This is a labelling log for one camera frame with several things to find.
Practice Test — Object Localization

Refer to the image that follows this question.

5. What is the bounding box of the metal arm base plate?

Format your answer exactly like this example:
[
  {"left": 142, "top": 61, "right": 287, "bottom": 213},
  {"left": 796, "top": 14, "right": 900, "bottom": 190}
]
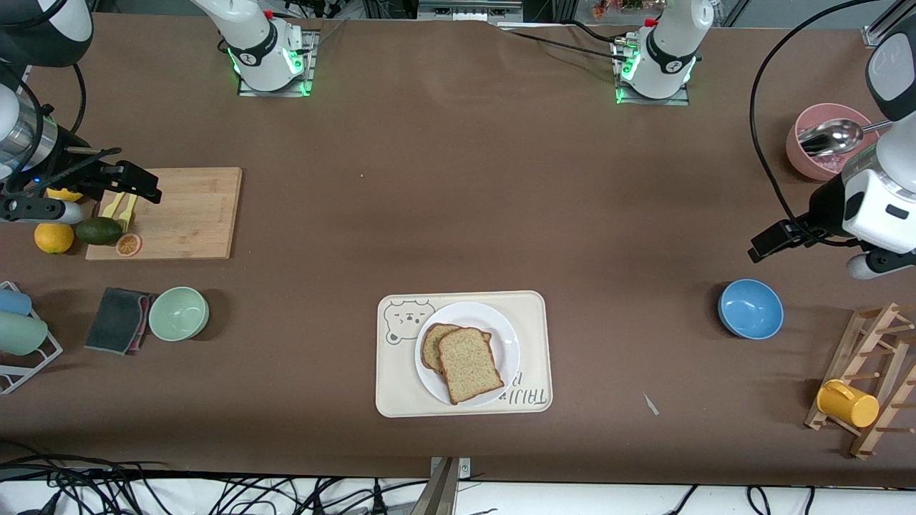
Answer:
[
  {"left": 615, "top": 39, "right": 691, "bottom": 107},
  {"left": 238, "top": 29, "right": 318, "bottom": 98}
]

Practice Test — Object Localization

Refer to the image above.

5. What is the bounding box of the large metal spoon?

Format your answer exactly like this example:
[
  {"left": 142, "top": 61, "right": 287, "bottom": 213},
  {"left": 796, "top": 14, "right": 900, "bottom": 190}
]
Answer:
[{"left": 798, "top": 118, "right": 895, "bottom": 157}]

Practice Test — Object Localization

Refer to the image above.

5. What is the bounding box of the pale green cup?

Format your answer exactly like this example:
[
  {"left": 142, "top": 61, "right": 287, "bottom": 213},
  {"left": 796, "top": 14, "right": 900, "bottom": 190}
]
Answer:
[{"left": 0, "top": 312, "right": 49, "bottom": 356}]

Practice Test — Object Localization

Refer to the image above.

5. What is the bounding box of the black floor cable tangle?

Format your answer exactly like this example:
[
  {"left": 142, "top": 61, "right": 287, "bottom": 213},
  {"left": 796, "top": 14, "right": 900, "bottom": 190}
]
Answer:
[{"left": 0, "top": 438, "right": 430, "bottom": 515}]

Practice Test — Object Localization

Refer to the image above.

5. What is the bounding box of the cream tray with bear print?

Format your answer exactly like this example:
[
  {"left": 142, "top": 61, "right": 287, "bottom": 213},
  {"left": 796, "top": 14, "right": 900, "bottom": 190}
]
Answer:
[{"left": 376, "top": 290, "right": 554, "bottom": 418}]

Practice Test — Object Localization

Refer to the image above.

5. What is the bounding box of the grey background equipment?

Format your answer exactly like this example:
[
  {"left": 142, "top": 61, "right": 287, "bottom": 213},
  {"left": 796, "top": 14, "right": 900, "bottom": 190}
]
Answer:
[{"left": 361, "top": 0, "right": 573, "bottom": 24}]

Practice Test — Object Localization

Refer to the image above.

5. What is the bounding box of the colourful flower decoration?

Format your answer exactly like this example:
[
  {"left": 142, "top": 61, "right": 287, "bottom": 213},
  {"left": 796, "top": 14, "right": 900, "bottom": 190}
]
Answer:
[{"left": 590, "top": 0, "right": 666, "bottom": 19}]

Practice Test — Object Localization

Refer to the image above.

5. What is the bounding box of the aluminium frame profile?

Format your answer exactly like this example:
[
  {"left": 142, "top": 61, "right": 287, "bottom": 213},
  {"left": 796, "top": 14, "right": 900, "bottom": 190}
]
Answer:
[{"left": 862, "top": 0, "right": 916, "bottom": 49}]

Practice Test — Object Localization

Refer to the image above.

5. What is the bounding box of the grey and pink folded cloth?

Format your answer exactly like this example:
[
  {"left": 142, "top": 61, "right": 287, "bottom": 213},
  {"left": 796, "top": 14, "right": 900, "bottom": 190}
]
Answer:
[{"left": 84, "top": 288, "right": 156, "bottom": 355}]

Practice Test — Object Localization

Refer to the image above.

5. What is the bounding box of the dark green avocado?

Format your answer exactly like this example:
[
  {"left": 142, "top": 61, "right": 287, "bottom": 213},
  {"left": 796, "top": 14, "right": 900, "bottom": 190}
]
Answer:
[{"left": 74, "top": 217, "right": 124, "bottom": 247}]

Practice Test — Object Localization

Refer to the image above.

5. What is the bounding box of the round-topped bread slice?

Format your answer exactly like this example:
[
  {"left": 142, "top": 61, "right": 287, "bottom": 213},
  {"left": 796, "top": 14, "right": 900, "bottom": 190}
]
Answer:
[{"left": 420, "top": 323, "right": 462, "bottom": 375}]

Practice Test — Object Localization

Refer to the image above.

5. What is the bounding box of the wooden mug rack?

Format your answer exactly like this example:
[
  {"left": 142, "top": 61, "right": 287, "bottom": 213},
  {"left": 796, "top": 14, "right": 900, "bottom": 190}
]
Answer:
[{"left": 804, "top": 302, "right": 916, "bottom": 459}]

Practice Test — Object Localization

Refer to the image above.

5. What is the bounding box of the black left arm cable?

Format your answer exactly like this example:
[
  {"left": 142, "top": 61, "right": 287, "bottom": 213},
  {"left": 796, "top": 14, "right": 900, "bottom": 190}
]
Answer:
[{"left": 749, "top": 0, "right": 877, "bottom": 247}]

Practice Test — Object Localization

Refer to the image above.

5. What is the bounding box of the wooden cutting board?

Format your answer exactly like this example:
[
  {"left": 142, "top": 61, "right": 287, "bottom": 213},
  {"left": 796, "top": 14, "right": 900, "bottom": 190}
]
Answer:
[{"left": 85, "top": 167, "right": 243, "bottom": 261}]

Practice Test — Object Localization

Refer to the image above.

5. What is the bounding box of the black table cable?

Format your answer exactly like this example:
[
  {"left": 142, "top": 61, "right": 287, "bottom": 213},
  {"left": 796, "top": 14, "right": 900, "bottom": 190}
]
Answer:
[{"left": 497, "top": 20, "right": 634, "bottom": 64}]

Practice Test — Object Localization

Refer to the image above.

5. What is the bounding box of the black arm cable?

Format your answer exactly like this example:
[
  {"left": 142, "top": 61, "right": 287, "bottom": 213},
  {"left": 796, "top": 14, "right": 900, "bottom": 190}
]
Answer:
[
  {"left": 0, "top": 63, "right": 88, "bottom": 197},
  {"left": 749, "top": 0, "right": 877, "bottom": 247}
]

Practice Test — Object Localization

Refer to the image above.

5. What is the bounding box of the pale green bowl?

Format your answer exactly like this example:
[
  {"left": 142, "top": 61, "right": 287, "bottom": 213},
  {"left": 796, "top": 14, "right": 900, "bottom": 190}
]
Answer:
[{"left": 148, "top": 287, "right": 210, "bottom": 342}]

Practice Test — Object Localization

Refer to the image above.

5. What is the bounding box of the blue bowl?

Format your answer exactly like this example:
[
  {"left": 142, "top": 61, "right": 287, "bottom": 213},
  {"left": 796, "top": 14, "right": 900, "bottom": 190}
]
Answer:
[{"left": 718, "top": 279, "right": 785, "bottom": 340}]

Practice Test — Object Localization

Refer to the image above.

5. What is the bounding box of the round yellow-orange citrus fruit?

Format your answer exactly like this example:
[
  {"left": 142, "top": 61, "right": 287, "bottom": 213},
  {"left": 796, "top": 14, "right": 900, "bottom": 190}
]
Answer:
[{"left": 34, "top": 223, "right": 75, "bottom": 255}]

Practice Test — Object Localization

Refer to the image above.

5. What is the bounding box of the pink bowl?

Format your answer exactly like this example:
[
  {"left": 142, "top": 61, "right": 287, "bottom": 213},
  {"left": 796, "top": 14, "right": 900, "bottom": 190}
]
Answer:
[{"left": 786, "top": 103, "right": 882, "bottom": 182}]

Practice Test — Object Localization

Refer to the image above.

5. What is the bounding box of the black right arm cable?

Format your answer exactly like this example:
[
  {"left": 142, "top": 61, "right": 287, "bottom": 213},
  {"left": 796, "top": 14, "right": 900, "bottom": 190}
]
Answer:
[{"left": 0, "top": 63, "right": 88, "bottom": 197}]

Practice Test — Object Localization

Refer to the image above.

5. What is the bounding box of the white wire rack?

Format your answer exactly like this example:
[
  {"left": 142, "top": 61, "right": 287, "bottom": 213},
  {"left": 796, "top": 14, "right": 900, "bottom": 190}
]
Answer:
[{"left": 0, "top": 281, "right": 64, "bottom": 395}]

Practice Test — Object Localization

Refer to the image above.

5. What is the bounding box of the white round plate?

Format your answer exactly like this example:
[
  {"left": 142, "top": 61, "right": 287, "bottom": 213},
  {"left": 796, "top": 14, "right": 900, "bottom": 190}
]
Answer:
[{"left": 414, "top": 301, "right": 522, "bottom": 408}]

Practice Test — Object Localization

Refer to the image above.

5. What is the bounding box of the yellow mug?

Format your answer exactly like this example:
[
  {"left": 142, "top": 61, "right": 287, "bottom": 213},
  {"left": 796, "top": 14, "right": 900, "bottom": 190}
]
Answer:
[{"left": 817, "top": 379, "right": 880, "bottom": 428}]

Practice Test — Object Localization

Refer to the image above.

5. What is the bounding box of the light blue cup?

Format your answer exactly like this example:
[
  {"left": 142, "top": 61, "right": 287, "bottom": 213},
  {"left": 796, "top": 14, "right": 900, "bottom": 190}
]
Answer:
[{"left": 0, "top": 288, "right": 33, "bottom": 317}]

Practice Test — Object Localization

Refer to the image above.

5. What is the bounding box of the large square bread slice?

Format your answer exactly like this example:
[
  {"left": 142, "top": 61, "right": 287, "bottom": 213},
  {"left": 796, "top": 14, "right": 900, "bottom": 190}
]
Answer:
[{"left": 437, "top": 327, "right": 506, "bottom": 406}]

